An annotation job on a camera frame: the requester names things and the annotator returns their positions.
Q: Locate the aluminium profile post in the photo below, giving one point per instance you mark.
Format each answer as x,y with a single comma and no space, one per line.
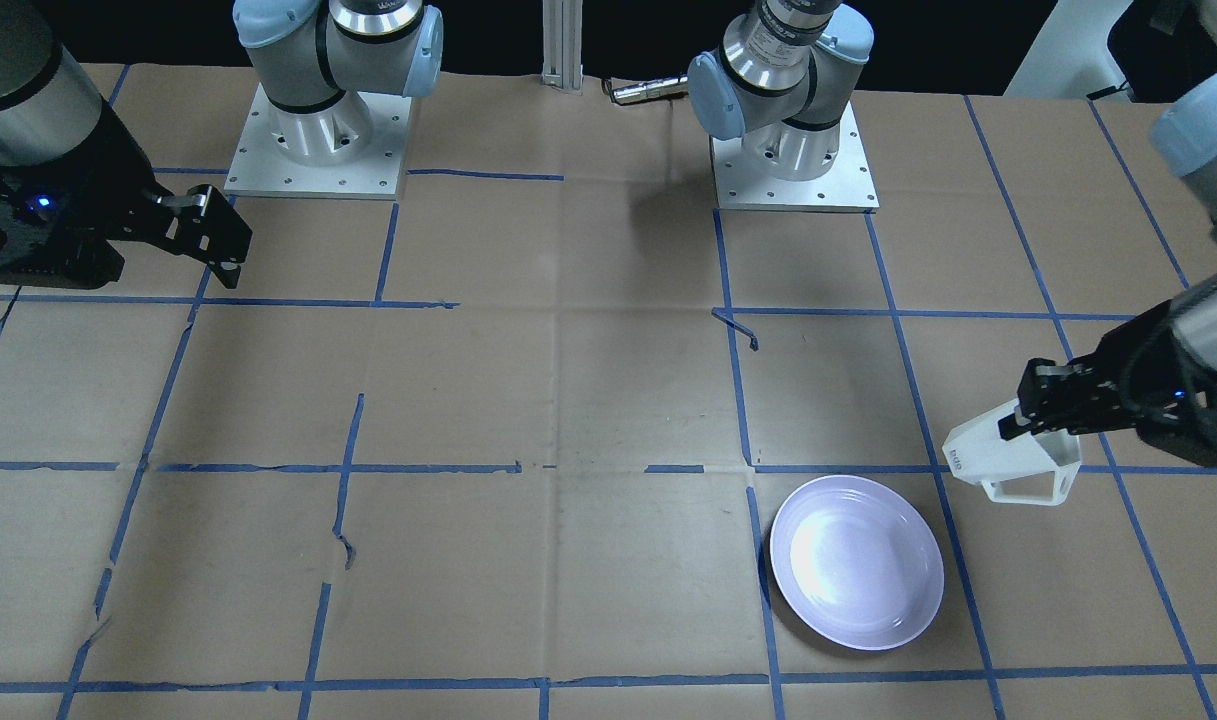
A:
561,45

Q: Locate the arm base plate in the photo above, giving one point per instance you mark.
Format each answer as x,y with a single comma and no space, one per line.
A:
354,150
782,168

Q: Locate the white round plate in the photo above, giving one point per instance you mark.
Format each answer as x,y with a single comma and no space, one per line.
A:
857,563

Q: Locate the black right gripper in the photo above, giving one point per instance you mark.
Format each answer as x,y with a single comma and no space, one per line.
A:
111,170

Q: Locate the white angular cup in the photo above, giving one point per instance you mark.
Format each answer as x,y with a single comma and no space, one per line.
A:
1033,469

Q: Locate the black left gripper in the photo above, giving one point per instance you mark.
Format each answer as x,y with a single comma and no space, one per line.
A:
1125,365

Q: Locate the silver cable connector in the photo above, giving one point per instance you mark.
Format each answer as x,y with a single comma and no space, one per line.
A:
637,93

